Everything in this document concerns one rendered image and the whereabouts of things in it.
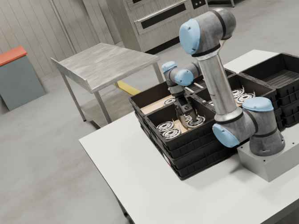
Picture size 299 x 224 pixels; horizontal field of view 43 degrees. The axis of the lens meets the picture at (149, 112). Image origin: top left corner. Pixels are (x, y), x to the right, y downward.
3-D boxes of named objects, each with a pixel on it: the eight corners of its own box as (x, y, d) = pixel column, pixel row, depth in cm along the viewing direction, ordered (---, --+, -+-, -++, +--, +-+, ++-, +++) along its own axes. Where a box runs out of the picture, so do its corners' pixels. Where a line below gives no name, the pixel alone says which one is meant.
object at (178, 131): (183, 132, 192) (183, 131, 192) (167, 142, 190) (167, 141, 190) (175, 127, 201) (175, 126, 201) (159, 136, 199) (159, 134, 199)
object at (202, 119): (208, 122, 193) (208, 120, 193) (190, 130, 193) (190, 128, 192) (201, 115, 203) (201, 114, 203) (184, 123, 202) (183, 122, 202)
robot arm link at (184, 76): (197, 64, 175) (185, 61, 185) (177, 74, 172) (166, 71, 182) (202, 79, 178) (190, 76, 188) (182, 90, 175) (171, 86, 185)
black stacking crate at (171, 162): (235, 155, 186) (228, 135, 182) (181, 182, 182) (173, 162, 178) (203, 128, 223) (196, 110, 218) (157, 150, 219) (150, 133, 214)
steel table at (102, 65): (127, 171, 353) (85, 80, 317) (81, 121, 516) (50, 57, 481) (188, 136, 371) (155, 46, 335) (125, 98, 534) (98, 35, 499)
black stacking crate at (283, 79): (333, 86, 190) (329, 65, 186) (283, 110, 186) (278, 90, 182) (286, 70, 226) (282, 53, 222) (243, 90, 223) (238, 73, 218)
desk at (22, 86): (38, 80, 854) (20, 45, 822) (47, 93, 717) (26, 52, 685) (5, 95, 835) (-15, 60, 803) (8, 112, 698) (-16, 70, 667)
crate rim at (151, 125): (224, 119, 178) (222, 115, 178) (167, 147, 175) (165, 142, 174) (192, 98, 215) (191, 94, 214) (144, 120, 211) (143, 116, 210)
